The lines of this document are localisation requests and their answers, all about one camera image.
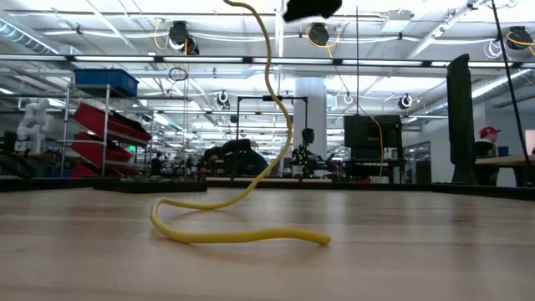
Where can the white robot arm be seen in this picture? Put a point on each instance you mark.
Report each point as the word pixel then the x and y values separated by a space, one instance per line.
pixel 35 125

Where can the thin black vertical pole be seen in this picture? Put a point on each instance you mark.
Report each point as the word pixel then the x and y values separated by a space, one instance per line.
pixel 357 62

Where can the white ceiling box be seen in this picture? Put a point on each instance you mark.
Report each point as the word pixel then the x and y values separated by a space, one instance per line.
pixel 397 21

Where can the white round column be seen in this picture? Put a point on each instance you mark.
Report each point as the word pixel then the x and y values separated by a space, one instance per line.
pixel 310 104

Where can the long LED light strip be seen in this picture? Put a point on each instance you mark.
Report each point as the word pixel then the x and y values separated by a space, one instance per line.
pixel 209 59

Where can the person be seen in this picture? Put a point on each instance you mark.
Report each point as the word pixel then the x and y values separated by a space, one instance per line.
pixel 242 159
pixel 308 136
pixel 156 166
pixel 487 150

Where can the black monitor back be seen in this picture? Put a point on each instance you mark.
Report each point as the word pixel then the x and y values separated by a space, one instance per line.
pixel 372 134

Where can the thin black slanted pole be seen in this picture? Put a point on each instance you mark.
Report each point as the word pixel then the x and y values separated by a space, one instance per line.
pixel 510 75

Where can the blue storage bin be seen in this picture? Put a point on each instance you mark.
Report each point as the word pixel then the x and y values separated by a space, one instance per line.
pixel 106 81

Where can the red storage bin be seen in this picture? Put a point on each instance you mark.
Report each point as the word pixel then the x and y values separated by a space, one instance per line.
pixel 83 171
pixel 98 150
pixel 108 125

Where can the wooden table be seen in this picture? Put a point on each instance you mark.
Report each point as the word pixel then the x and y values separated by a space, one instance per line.
pixel 510 161

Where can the metal shelf rack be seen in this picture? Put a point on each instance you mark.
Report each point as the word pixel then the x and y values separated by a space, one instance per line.
pixel 66 121

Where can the black gantry frame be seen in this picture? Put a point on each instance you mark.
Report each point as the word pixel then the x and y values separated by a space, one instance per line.
pixel 266 98

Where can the black aluminium table frame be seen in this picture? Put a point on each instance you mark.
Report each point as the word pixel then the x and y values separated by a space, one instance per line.
pixel 418 189

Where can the silver ventilation duct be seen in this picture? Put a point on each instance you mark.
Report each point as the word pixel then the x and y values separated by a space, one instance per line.
pixel 25 39

